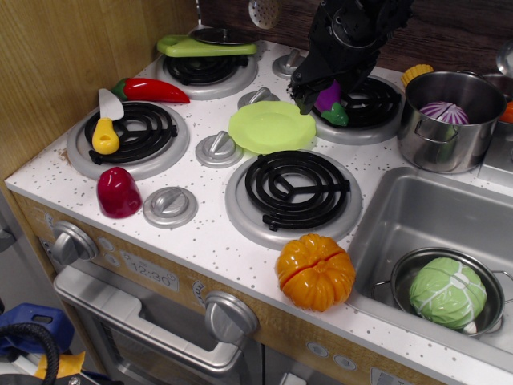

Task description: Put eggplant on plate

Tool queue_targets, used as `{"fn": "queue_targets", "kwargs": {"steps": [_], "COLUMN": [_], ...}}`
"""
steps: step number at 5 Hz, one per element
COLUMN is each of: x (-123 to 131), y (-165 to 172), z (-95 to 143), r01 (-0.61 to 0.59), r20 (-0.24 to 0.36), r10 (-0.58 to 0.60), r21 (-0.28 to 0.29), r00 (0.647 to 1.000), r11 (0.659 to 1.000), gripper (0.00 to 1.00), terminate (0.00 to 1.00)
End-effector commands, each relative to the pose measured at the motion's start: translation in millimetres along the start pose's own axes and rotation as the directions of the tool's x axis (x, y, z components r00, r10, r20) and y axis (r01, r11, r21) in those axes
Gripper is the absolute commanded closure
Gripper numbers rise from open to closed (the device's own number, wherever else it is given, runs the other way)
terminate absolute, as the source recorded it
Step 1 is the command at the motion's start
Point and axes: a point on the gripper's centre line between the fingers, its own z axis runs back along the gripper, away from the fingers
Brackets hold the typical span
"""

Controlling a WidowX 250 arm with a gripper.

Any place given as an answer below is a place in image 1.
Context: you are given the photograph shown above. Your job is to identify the black burner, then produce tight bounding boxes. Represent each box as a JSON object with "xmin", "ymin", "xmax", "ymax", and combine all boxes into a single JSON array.
[
  {"xmin": 225, "ymin": 151, "xmax": 362, "ymax": 250},
  {"xmin": 156, "ymin": 55, "xmax": 258, "ymax": 100},
  {"xmin": 311, "ymin": 76, "xmax": 405, "ymax": 145},
  {"xmin": 67, "ymin": 101, "xmax": 190, "ymax": 180}
]

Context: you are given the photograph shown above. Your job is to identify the dark red toy pepper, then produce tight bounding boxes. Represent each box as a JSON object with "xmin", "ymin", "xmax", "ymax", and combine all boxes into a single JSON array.
[{"xmin": 96, "ymin": 167, "xmax": 143, "ymax": 219}]

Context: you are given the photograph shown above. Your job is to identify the silver stove knob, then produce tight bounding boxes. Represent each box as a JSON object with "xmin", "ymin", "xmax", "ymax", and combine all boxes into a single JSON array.
[
  {"xmin": 272, "ymin": 49, "xmax": 305, "ymax": 79},
  {"xmin": 196, "ymin": 131, "xmax": 244, "ymax": 168},
  {"xmin": 237, "ymin": 87, "xmax": 280, "ymax": 110},
  {"xmin": 143, "ymin": 186, "xmax": 199, "ymax": 229}
]

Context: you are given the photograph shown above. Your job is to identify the orange toy at right edge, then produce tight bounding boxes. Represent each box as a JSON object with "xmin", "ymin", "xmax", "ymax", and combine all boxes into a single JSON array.
[{"xmin": 499, "ymin": 101, "xmax": 513, "ymax": 124}]

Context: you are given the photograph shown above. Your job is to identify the purple toy onion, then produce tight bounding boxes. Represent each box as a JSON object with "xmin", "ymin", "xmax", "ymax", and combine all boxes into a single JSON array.
[{"xmin": 420, "ymin": 101, "xmax": 470, "ymax": 125}]

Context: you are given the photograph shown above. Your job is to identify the front left black burner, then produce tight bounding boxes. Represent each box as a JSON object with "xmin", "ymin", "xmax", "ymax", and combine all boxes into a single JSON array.
[{"xmin": 67, "ymin": 101, "xmax": 190, "ymax": 180}]

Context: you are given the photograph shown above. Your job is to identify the silver oven door handle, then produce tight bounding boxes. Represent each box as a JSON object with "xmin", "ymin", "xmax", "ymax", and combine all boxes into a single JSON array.
[{"xmin": 54, "ymin": 265, "xmax": 262, "ymax": 384}]

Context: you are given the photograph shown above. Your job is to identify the purple toy eggplant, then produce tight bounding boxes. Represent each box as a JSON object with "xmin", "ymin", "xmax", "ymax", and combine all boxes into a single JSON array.
[{"xmin": 314, "ymin": 80, "xmax": 349, "ymax": 127}]

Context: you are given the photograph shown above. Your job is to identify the toy knife yellow handle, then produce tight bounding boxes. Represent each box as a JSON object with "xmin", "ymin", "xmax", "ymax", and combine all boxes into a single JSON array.
[{"xmin": 92, "ymin": 88, "xmax": 124, "ymax": 155}]

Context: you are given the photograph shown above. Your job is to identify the silver stove knob upper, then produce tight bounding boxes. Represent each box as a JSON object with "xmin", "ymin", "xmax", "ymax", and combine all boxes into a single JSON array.
[{"xmin": 237, "ymin": 87, "xmax": 280, "ymax": 110}]

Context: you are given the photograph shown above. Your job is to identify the back left black burner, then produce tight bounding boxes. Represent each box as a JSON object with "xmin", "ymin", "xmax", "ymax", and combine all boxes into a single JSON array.
[{"xmin": 156, "ymin": 55, "xmax": 258, "ymax": 100}]

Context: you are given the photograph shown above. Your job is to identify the green toy cabbage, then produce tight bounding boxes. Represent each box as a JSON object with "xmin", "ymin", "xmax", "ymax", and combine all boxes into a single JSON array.
[{"xmin": 409, "ymin": 257, "xmax": 487, "ymax": 330}]

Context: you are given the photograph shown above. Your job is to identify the silver stove knob middle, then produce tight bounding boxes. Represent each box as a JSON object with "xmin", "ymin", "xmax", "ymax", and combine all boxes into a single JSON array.
[{"xmin": 196, "ymin": 131, "xmax": 244, "ymax": 168}]

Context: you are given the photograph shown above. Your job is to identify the hanging steel slotted spoon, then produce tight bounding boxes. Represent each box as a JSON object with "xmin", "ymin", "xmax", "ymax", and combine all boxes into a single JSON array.
[{"xmin": 248, "ymin": 0, "xmax": 282, "ymax": 30}]

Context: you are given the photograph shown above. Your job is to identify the blue device on floor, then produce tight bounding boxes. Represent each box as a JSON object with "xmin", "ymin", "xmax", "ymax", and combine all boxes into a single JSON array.
[{"xmin": 1, "ymin": 303, "xmax": 75, "ymax": 356}]

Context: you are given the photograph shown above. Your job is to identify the light green plastic plate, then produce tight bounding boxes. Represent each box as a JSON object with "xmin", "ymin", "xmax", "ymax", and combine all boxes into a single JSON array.
[{"xmin": 228, "ymin": 101, "xmax": 316, "ymax": 155}]

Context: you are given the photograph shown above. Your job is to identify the grey oven dial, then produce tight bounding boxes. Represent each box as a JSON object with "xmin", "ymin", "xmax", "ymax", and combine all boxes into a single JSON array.
[
  {"xmin": 50, "ymin": 221, "xmax": 99, "ymax": 265},
  {"xmin": 205, "ymin": 290, "xmax": 259, "ymax": 345}
]

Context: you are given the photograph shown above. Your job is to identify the grey toy sink basin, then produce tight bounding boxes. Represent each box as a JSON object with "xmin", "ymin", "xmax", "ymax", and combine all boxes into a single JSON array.
[{"xmin": 349, "ymin": 168, "xmax": 512, "ymax": 372}]

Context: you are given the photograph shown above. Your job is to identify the grey oven dial right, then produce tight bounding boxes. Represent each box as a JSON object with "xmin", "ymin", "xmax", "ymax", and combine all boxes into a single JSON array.
[{"xmin": 205, "ymin": 290, "xmax": 259, "ymax": 345}]

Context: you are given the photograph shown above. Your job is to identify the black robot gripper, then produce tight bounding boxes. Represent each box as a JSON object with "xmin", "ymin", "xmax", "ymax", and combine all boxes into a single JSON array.
[{"xmin": 289, "ymin": 1, "xmax": 413, "ymax": 115}]

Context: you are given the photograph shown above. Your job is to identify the front right black burner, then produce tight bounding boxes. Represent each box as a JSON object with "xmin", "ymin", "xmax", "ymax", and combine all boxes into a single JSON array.
[{"xmin": 225, "ymin": 151, "xmax": 362, "ymax": 250}]

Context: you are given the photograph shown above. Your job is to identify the grey oven dial left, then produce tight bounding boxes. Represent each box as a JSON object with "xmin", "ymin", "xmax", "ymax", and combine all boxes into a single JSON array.
[{"xmin": 50, "ymin": 221, "xmax": 99, "ymax": 265}]

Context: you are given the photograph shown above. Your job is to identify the yellow cloth on floor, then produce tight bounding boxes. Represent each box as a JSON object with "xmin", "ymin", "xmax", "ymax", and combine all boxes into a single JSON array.
[{"xmin": 34, "ymin": 351, "xmax": 86, "ymax": 379}]

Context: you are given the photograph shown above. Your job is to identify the silver stove knob back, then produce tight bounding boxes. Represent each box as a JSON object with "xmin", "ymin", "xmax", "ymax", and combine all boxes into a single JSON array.
[{"xmin": 272, "ymin": 49, "xmax": 305, "ymax": 79}]

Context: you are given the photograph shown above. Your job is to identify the orange toy pumpkin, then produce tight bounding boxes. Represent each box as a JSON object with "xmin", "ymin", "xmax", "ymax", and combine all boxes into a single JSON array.
[{"xmin": 275, "ymin": 233, "xmax": 356, "ymax": 312}]

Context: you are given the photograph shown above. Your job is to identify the red toy chili pepper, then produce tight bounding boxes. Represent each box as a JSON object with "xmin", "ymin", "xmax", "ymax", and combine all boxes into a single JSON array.
[{"xmin": 111, "ymin": 78, "xmax": 190, "ymax": 103}]

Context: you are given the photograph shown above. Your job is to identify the silver stove knob front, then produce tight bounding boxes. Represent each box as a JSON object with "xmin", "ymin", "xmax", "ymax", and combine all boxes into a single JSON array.
[{"xmin": 143, "ymin": 186, "xmax": 199, "ymax": 229}]

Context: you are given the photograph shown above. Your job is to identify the small steel pan in sink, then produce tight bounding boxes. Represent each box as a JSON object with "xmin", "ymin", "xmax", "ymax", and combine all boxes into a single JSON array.
[{"xmin": 370, "ymin": 247, "xmax": 512, "ymax": 338}]

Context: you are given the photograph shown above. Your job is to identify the yellow toy corn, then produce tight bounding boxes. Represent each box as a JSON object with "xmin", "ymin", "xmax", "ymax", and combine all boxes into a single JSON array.
[{"xmin": 401, "ymin": 64, "xmax": 434, "ymax": 87}]

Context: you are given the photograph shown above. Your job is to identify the large stainless steel pot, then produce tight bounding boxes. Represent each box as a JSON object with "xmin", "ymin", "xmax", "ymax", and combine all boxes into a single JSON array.
[{"xmin": 397, "ymin": 71, "xmax": 507, "ymax": 173}]

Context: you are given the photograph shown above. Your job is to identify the black braided cable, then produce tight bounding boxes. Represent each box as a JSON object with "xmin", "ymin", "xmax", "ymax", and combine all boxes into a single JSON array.
[{"xmin": 0, "ymin": 322, "xmax": 60, "ymax": 385}]

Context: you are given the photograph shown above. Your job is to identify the back right black burner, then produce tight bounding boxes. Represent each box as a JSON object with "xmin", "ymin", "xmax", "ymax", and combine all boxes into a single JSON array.
[{"xmin": 311, "ymin": 76, "xmax": 405, "ymax": 145}]

